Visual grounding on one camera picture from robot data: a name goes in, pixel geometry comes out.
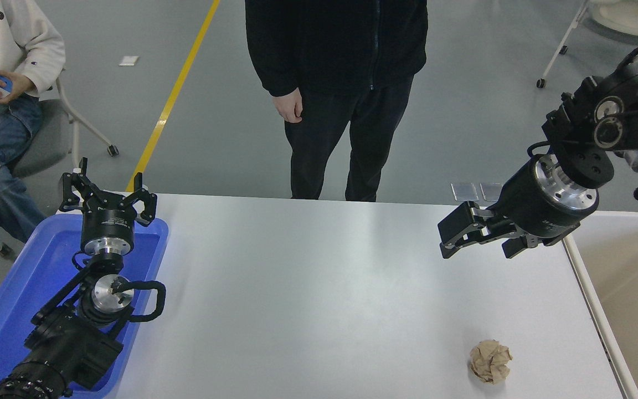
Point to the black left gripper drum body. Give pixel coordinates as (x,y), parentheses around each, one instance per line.
(107,221)

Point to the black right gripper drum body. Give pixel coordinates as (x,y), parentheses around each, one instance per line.
(524,205)

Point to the tan paper ball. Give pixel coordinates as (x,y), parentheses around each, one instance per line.
(490,362)

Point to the colourful puzzle cube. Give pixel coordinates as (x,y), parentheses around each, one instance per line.
(3,82)

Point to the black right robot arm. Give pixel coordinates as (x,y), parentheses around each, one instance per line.
(590,160)

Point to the seated person's left hand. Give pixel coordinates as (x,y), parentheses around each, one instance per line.
(22,87)

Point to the standing person's right hand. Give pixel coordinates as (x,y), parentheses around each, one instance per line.
(290,105)

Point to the clear floor plate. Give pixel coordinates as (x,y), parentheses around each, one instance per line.
(490,191)
(464,192)

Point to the grey wheeled chair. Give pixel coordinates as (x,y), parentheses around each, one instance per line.
(47,138)

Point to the blue plastic tray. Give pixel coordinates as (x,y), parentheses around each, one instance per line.
(20,288)

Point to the large pale bin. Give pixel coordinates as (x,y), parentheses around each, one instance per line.
(629,288)

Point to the white paper scrap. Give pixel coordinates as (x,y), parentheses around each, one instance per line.
(128,61)

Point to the seated person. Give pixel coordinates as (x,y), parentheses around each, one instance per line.
(14,33)

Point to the standing person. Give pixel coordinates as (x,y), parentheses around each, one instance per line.
(335,50)

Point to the white wheeled chair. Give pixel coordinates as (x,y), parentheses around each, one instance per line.
(629,14)

